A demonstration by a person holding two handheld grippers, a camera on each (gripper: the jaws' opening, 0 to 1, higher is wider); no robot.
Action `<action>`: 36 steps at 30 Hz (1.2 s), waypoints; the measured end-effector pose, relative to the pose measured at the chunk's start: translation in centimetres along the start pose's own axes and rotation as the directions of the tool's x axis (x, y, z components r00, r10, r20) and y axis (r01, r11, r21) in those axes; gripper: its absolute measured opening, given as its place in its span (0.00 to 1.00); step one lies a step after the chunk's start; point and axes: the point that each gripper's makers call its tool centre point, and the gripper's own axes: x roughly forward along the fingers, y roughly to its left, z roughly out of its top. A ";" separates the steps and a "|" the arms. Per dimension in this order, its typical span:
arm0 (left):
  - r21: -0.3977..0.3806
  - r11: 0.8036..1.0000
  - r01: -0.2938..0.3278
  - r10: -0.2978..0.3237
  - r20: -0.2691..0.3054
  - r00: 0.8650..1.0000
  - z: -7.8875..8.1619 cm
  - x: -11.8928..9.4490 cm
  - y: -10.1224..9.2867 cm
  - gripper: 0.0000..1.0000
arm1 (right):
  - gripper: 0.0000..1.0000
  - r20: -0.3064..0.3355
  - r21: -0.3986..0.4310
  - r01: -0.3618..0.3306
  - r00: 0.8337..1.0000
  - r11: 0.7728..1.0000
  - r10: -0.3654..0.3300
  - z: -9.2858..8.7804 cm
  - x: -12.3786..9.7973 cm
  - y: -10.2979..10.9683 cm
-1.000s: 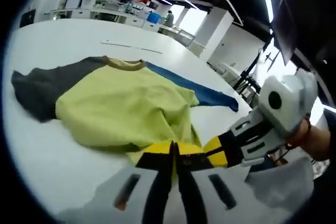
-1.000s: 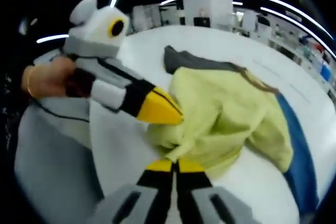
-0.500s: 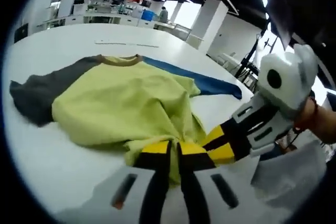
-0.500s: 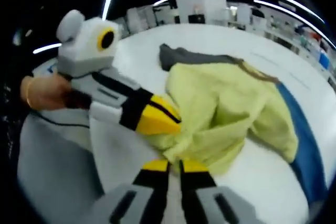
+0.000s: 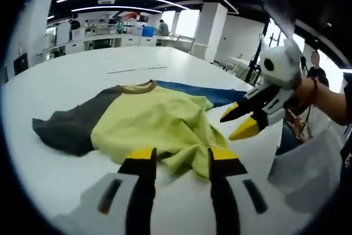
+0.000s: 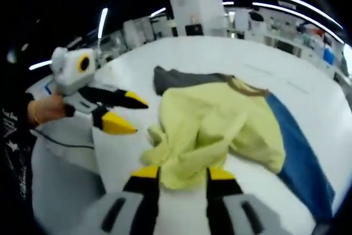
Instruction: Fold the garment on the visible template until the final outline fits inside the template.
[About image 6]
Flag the yellow blue black garment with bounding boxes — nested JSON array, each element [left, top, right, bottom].
[[140, 65, 336, 225]]

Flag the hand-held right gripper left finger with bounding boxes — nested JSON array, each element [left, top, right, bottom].
[[79, 165, 162, 235]]

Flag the blue storage bin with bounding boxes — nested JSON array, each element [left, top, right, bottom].
[[323, 47, 336, 65]]

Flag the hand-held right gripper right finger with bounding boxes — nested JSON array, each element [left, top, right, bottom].
[[205, 166, 278, 235]]

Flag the black bin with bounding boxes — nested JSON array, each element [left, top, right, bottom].
[[184, 24, 204, 37]]

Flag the person's left hand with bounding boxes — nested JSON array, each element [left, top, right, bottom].
[[27, 94, 75, 125]]

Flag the row of white desks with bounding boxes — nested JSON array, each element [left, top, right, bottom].
[[228, 12, 347, 81]]

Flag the grey white chair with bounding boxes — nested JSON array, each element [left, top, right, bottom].
[[31, 127, 107, 219]]

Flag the short curved ceiling light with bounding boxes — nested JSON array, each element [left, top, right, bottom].
[[252, 2, 345, 43]]

